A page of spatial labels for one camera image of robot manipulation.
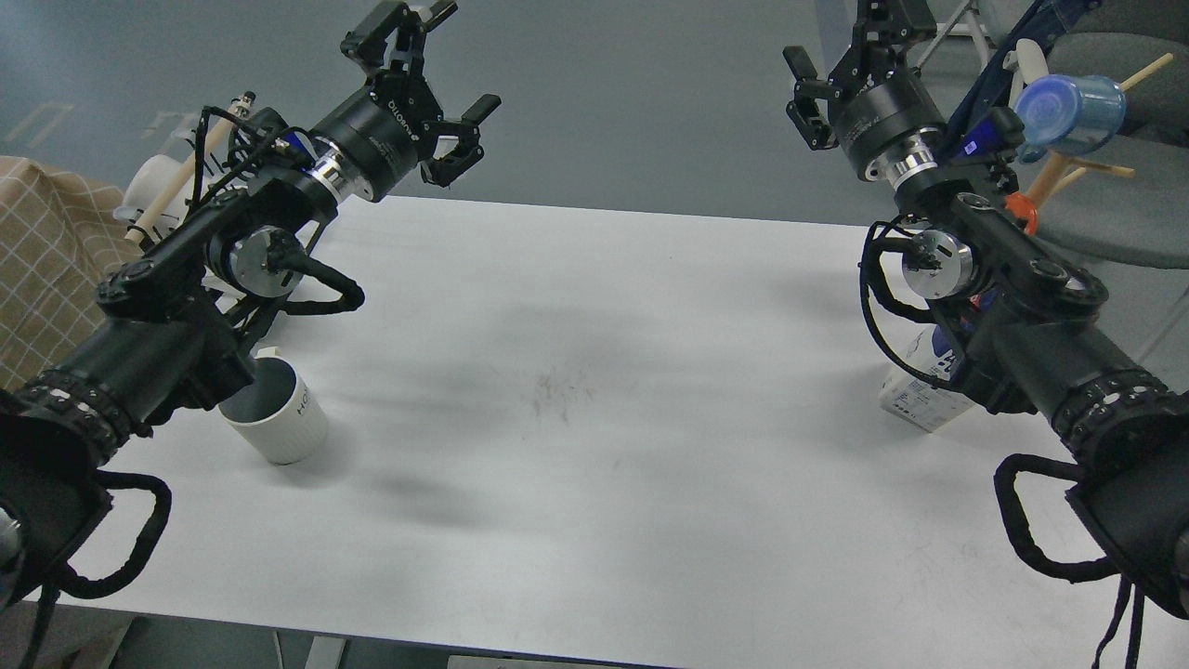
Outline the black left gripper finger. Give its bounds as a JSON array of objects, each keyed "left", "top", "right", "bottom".
[
  {"left": 340, "top": 1, "right": 458, "bottom": 86},
  {"left": 420, "top": 94, "right": 503, "bottom": 187}
]

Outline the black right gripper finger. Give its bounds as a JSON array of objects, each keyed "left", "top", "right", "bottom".
[
  {"left": 782, "top": 46, "right": 851, "bottom": 150},
  {"left": 836, "top": 1, "right": 937, "bottom": 89}
]

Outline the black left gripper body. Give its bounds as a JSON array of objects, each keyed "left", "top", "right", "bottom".
[{"left": 314, "top": 77, "right": 443, "bottom": 202}]

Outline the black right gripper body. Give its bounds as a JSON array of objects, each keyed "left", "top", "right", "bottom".
[{"left": 828, "top": 65, "right": 946, "bottom": 181}]

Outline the blue white milk carton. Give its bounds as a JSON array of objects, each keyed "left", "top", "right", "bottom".
[{"left": 877, "top": 326, "right": 975, "bottom": 433}]

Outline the white ribbed mug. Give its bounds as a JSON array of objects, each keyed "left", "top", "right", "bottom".
[{"left": 218, "top": 347, "right": 331, "bottom": 466}]

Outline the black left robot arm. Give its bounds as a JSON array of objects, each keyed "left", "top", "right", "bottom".
[{"left": 1, "top": 1, "right": 501, "bottom": 606}]

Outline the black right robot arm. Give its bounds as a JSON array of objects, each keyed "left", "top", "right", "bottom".
[{"left": 784, "top": 1, "right": 1185, "bottom": 668}]

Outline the white rear cup on rack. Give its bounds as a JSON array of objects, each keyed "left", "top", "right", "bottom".
[{"left": 114, "top": 154, "right": 195, "bottom": 244}]

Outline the orange plastic mug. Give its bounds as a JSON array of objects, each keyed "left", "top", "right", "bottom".
[{"left": 1005, "top": 191, "right": 1038, "bottom": 236}]

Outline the blue plastic mug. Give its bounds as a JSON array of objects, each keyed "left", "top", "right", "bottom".
[{"left": 1012, "top": 72, "right": 1127, "bottom": 164}]

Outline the grey office chair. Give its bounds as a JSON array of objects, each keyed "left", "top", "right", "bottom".
[{"left": 1026, "top": 1, "right": 1188, "bottom": 269}]

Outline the beige checkered cloth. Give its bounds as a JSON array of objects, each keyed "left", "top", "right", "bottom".
[{"left": 1, "top": 156, "right": 137, "bottom": 391}]

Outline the blue folding frame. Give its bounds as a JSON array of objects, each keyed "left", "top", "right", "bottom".
[{"left": 939, "top": 1, "right": 1102, "bottom": 158}]

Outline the black wire cup rack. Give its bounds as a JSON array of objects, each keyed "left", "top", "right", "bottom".
[{"left": 121, "top": 91, "right": 321, "bottom": 347}]

